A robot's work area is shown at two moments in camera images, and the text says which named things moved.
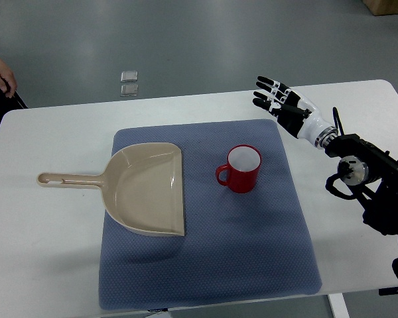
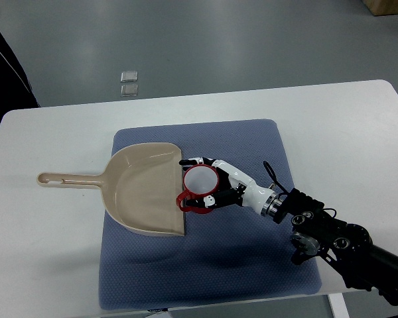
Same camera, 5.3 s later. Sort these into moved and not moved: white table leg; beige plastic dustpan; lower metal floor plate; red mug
Moved: red mug
Not moved: lower metal floor plate; beige plastic dustpan; white table leg
